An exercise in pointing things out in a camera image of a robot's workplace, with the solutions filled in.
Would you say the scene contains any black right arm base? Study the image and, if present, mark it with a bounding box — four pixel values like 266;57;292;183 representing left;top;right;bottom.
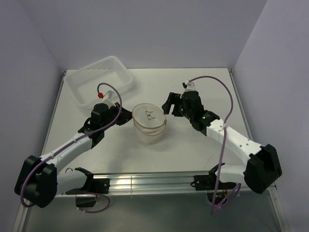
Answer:
190;175;240;205

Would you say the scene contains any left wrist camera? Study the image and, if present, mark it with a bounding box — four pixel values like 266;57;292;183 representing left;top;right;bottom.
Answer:
97;90;115;103

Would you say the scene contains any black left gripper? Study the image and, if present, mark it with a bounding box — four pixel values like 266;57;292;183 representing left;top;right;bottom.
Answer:
101;102;136;131

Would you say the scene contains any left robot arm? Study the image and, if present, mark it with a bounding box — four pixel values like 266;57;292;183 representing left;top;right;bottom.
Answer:
14;103;132;208

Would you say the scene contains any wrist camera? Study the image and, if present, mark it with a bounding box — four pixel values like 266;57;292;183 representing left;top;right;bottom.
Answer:
97;90;115;103
182;80;196;92

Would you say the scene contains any white plastic mesh basket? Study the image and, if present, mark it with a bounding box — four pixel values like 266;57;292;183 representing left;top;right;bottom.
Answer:
64;56;133;110

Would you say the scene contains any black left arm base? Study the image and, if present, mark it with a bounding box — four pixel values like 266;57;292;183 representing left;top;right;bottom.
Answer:
75;178;111;208

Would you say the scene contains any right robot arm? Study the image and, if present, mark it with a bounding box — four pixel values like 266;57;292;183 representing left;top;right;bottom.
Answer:
162;91;282;194

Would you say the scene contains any white mesh laundry bag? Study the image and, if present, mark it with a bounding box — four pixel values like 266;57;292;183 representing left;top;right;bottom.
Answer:
132;103;167;145

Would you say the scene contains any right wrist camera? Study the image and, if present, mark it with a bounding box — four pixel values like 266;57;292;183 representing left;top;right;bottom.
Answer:
182;80;196;92

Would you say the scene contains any aluminium front rail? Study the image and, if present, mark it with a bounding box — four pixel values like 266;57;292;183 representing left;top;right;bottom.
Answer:
24;166;277;198

